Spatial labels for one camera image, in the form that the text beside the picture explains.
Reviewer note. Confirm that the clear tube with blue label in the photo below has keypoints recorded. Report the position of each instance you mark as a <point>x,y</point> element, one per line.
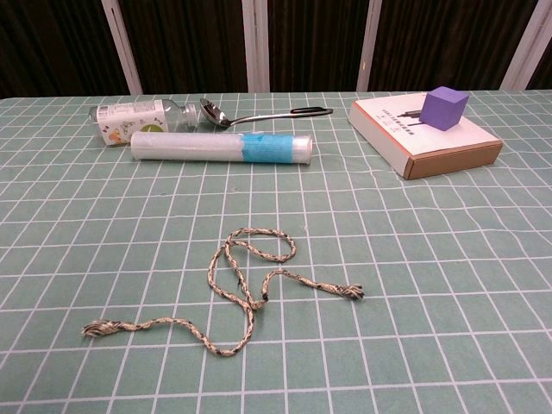
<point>194,146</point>

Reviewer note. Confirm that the green checked tablecloth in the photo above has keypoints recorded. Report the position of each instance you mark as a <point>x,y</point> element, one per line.
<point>388,259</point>

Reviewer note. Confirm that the clear plastic bottle with label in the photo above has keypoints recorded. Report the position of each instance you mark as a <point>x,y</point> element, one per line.
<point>129,121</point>

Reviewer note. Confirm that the white flat cardboard box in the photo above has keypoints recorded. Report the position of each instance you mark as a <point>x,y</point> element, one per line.
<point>448,144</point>

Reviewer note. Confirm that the black curtain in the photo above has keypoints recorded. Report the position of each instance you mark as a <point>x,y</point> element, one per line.
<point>194,43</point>

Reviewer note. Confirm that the purple cube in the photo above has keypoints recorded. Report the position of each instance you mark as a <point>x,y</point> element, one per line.
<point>444,110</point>

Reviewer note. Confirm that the white frame post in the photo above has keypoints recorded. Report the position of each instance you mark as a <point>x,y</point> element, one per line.
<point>532,43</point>
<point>369,43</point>
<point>256,43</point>
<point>118,43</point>

